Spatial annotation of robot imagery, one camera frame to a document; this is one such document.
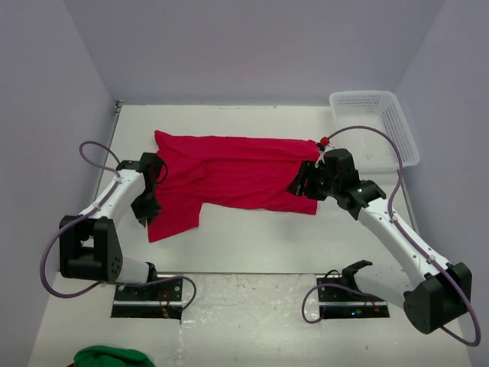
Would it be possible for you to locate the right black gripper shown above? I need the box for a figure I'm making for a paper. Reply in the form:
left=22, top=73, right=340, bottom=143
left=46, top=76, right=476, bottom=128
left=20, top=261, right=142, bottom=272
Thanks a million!
left=287, top=161, right=340, bottom=202

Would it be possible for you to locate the red t shirt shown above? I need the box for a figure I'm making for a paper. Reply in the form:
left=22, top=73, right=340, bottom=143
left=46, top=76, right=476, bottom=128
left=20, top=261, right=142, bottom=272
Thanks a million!
left=147, top=131, right=319, bottom=242

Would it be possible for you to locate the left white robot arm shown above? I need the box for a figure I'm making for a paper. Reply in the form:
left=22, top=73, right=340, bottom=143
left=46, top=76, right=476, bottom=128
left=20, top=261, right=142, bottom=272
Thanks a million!
left=59, top=152, right=167, bottom=300

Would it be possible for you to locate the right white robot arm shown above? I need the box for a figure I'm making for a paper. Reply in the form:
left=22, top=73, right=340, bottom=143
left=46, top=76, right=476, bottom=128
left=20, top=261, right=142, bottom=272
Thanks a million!
left=287, top=148, right=474, bottom=334

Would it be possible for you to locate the white plastic basket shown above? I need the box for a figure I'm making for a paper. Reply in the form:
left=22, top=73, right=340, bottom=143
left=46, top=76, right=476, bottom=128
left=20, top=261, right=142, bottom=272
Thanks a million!
left=329, top=90, right=420, bottom=173

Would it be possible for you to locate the green t shirt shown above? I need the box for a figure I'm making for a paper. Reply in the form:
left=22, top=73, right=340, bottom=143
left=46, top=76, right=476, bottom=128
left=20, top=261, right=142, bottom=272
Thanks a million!
left=70, top=344, right=156, bottom=367

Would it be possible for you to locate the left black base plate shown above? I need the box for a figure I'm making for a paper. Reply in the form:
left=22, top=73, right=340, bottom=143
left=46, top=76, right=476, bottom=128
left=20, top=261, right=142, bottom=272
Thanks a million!
left=114, top=278, right=183, bottom=306

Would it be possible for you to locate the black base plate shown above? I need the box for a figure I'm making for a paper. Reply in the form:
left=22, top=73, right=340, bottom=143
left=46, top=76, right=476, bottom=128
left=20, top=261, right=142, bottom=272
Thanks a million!
left=114, top=278, right=183, bottom=306
left=316, top=272, right=384, bottom=305

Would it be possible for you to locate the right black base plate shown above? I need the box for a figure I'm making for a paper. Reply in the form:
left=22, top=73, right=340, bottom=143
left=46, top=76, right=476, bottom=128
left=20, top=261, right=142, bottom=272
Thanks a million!
left=316, top=272, right=384, bottom=305

